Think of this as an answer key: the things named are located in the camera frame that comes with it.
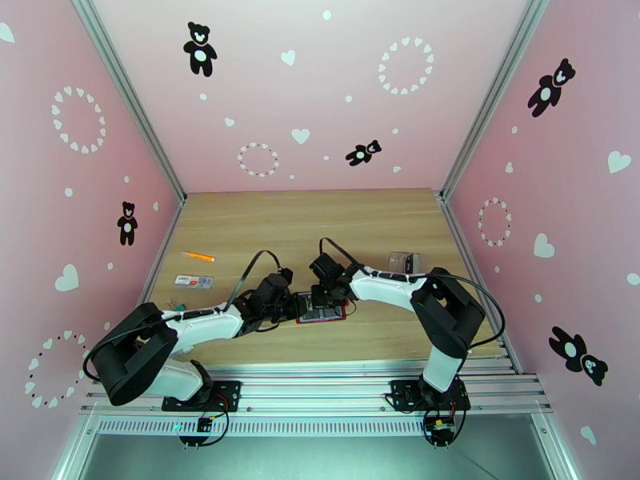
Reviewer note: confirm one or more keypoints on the black VIP credit card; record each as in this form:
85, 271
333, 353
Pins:
311, 314

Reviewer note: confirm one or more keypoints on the red leather card holder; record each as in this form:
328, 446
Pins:
320, 321

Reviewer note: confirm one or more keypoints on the clear plastic card box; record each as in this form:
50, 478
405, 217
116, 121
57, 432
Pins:
396, 261

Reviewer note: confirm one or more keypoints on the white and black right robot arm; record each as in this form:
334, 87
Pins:
385, 286

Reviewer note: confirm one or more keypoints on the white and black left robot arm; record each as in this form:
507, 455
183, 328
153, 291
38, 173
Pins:
210, 323

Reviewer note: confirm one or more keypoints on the orange pencil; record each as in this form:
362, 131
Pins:
197, 255

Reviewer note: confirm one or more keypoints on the green binder clip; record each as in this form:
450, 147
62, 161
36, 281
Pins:
177, 307

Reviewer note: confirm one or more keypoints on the small black circuit board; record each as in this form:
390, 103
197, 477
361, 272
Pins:
204, 424

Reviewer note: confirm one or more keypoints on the metal bottom tray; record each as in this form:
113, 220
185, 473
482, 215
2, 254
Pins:
320, 458

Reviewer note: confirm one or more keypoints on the black and yellow circuit board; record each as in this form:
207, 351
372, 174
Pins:
440, 428

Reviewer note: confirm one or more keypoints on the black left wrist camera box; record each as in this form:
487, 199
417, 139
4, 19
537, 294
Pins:
285, 275

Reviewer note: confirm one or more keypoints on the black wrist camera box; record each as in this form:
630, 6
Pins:
285, 275
326, 267

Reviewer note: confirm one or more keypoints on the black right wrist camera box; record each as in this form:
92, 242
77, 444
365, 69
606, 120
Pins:
326, 267

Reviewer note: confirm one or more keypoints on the aluminium mounting rail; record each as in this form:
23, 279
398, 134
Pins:
320, 388

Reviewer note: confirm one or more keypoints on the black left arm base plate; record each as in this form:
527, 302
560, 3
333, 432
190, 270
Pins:
225, 393

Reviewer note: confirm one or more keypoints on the aluminium side rail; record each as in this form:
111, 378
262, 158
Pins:
161, 253
462, 243

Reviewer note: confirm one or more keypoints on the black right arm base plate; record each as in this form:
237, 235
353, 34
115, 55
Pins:
405, 393

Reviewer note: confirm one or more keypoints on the aluminium frame post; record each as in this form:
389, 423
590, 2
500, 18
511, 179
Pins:
126, 93
494, 93

